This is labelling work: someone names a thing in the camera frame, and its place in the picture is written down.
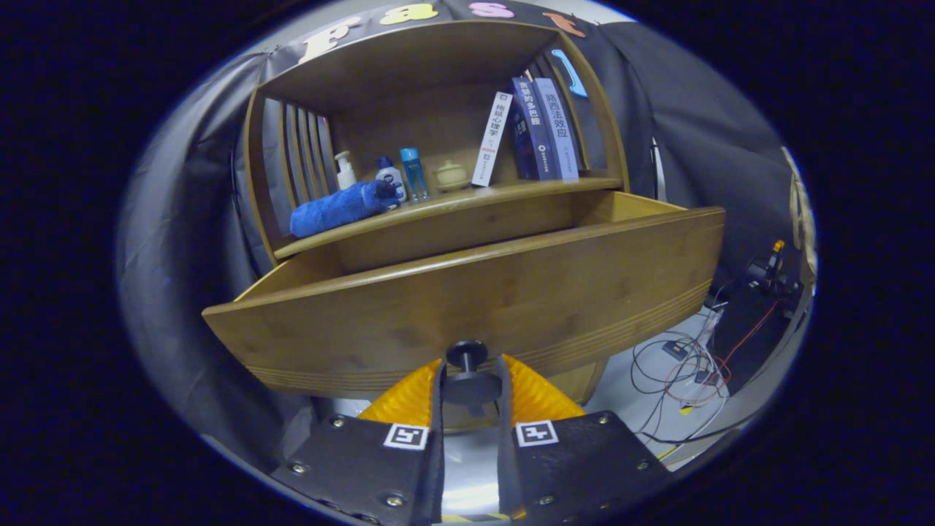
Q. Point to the beige lidded teacup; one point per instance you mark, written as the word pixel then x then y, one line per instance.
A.
pixel 451 177

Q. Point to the white pump bottle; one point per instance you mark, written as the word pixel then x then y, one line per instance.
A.
pixel 345 175

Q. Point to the black backdrop stand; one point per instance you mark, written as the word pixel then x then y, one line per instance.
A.
pixel 659 172

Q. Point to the white bottle with blue cap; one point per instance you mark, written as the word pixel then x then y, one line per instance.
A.
pixel 391 183

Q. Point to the folded blue towel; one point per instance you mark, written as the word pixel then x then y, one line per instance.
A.
pixel 332 212

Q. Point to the clear blue bottle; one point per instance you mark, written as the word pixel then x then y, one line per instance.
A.
pixel 414 175

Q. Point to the wooden cabinet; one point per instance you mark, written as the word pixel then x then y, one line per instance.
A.
pixel 409 66

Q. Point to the dark blue book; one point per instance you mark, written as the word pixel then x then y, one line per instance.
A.
pixel 533 131

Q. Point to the dark equipment pile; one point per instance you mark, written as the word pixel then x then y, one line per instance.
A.
pixel 771 274

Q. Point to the wooden countertop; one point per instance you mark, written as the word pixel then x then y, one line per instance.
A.
pixel 467 199

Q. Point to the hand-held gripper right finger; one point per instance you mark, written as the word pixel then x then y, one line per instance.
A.
pixel 570 467

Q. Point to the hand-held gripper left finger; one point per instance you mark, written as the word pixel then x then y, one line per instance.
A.
pixel 380 475

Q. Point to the white book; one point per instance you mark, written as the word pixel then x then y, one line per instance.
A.
pixel 491 142

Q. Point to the pale blue book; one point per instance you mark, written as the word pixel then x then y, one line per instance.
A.
pixel 561 131

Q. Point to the wooden drawer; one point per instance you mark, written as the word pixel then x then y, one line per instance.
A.
pixel 511 292

